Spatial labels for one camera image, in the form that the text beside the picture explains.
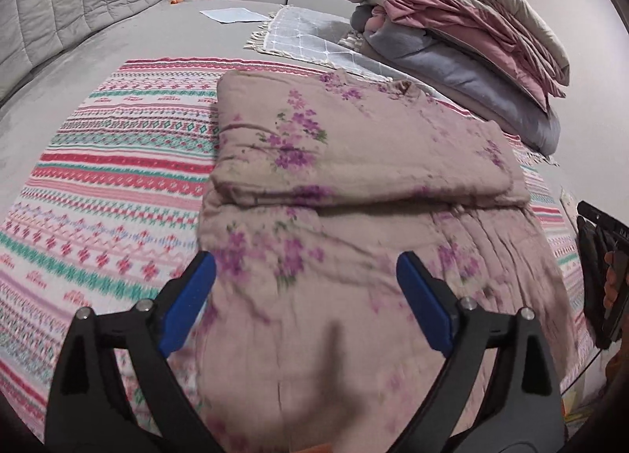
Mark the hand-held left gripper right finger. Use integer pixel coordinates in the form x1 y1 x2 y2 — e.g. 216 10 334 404
393 250 566 453

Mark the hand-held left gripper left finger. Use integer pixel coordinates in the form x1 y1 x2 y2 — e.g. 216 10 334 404
44 250 224 453

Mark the floral padded jacket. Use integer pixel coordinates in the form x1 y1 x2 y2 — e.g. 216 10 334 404
194 68 578 453

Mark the person's right hand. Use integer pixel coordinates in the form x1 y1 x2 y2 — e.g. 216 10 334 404
603 251 624 310

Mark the small white floral cloth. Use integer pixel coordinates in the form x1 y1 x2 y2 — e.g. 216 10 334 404
560 188 579 219

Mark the striped patterned blanket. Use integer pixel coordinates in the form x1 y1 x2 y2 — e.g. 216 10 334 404
0 57 588 449

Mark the grey-blue folded quilt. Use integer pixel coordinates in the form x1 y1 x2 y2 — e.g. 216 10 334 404
351 6 561 154

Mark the pink folded quilt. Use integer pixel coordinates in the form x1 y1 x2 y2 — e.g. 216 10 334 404
341 0 566 112

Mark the grey bed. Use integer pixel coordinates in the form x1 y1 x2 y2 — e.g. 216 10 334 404
0 0 561 257

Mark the grey checked tasselled cloth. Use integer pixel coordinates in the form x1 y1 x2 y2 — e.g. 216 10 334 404
243 5 408 85

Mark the white paper sheet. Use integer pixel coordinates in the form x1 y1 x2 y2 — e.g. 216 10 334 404
199 7 270 24

